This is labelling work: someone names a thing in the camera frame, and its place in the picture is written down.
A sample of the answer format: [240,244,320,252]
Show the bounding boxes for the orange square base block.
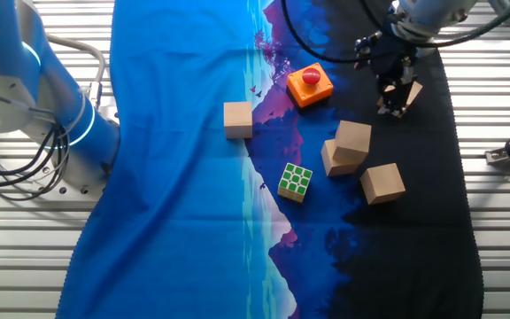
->
[286,62,335,109]

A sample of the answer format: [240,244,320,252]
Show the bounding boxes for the grey hose with metal connector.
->
[46,34,108,110]

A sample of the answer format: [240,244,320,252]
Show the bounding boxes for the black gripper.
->
[354,33,419,119]

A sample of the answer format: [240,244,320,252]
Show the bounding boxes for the Rubik's cube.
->
[277,162,314,204]

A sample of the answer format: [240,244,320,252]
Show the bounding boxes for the blue mountain print cloth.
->
[55,0,485,319]

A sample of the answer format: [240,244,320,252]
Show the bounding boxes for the light wooden cube block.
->
[376,81,424,119]
[332,120,373,165]
[223,101,254,141]
[321,139,365,178]
[359,162,407,206]

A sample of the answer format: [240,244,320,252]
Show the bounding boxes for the black cable bundle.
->
[0,83,71,203]

